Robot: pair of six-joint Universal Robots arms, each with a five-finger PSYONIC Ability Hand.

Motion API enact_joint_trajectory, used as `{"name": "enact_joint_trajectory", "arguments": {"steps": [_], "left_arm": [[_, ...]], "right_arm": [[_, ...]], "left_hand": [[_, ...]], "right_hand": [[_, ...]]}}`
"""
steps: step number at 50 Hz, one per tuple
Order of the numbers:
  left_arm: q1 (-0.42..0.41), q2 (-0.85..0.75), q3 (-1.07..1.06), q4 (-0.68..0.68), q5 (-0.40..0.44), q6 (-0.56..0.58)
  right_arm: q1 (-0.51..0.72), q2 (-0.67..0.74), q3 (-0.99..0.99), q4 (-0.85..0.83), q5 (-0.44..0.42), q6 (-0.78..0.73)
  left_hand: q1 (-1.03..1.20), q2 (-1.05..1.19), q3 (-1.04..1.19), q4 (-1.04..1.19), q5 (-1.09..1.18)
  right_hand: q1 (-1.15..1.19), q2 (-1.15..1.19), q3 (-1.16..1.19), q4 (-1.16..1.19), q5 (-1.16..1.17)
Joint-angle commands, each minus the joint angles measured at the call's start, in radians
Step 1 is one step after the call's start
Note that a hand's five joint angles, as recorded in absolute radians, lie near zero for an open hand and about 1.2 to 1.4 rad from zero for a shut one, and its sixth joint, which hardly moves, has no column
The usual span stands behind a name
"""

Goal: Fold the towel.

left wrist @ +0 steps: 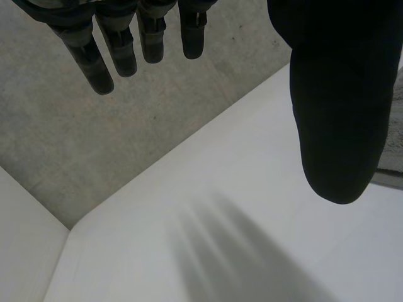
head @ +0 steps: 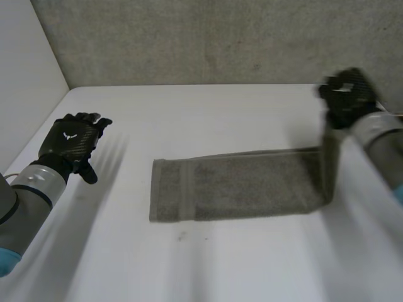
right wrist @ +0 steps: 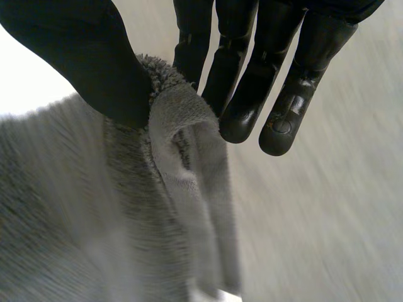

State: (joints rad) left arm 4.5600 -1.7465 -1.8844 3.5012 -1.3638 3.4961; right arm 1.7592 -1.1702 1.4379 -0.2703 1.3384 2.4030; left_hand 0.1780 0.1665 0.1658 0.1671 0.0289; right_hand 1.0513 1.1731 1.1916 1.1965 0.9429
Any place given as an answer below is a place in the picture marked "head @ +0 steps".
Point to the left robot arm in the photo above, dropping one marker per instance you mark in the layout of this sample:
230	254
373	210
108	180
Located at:
26	201

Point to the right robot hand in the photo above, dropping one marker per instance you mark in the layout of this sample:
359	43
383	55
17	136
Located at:
348	97

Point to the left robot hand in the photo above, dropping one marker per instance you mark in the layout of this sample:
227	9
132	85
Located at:
73	138

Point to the grey towel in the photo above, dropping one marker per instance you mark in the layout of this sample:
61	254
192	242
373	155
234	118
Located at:
233	188

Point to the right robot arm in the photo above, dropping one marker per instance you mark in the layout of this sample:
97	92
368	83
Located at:
379	138

